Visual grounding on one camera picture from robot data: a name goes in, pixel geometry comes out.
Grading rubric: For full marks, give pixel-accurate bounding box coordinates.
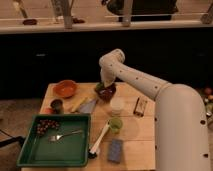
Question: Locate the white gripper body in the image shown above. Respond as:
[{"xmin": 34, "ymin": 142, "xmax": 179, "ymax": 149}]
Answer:
[{"xmin": 101, "ymin": 70, "xmax": 116, "ymax": 87}]

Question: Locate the green pepper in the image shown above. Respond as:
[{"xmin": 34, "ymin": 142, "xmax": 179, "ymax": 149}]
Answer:
[{"xmin": 95, "ymin": 82, "xmax": 105, "ymax": 92}]

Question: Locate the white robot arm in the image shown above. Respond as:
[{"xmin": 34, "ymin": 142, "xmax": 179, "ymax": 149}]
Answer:
[{"xmin": 99, "ymin": 49, "xmax": 211, "ymax": 171}]

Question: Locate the purple bowl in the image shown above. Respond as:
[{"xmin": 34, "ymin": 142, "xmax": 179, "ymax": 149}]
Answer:
[{"xmin": 95, "ymin": 84, "xmax": 116, "ymax": 102}]

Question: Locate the orange bowl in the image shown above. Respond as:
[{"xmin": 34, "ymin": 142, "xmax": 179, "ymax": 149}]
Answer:
[{"xmin": 53, "ymin": 80, "xmax": 77, "ymax": 98}]

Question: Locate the white plastic cup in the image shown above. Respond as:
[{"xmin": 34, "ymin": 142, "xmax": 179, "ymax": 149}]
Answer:
[{"xmin": 110, "ymin": 97, "xmax": 124, "ymax": 116}]

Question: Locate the yellow banana toy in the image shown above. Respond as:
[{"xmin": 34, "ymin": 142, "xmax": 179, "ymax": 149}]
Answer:
[{"xmin": 70, "ymin": 97, "xmax": 87, "ymax": 113}]

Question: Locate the brown chocolate bar box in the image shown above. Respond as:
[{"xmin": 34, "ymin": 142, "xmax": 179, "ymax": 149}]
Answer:
[{"xmin": 133, "ymin": 97, "xmax": 147, "ymax": 117}]

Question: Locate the green plastic cup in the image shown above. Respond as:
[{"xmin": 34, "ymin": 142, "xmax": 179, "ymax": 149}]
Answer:
[{"xmin": 109, "ymin": 117, "xmax": 123, "ymax": 134}]

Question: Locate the dark metal cup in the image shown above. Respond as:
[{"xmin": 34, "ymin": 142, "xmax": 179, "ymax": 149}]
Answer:
[{"xmin": 50, "ymin": 99, "xmax": 64, "ymax": 114}]

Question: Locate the small orange object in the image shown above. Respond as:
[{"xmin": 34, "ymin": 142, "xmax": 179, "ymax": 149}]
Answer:
[{"xmin": 41, "ymin": 107, "xmax": 53, "ymax": 114}]

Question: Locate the blue sponge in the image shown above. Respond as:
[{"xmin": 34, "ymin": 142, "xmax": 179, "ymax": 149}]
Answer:
[{"xmin": 107, "ymin": 139, "xmax": 123, "ymax": 163}]

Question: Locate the bunch of dark grapes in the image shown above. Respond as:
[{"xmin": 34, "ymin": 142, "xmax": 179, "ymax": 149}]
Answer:
[{"xmin": 36, "ymin": 119, "xmax": 60, "ymax": 136}]

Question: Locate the silver fork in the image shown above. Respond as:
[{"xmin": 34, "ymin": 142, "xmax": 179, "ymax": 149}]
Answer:
[{"xmin": 48, "ymin": 130, "xmax": 83, "ymax": 142}]

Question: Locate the green plastic tray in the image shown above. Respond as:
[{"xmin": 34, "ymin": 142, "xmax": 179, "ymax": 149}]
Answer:
[{"xmin": 17, "ymin": 114, "xmax": 91, "ymax": 167}]

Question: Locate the white handled brush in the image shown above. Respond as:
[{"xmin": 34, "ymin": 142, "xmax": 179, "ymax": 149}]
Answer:
[{"xmin": 88, "ymin": 123, "xmax": 109, "ymax": 159}]

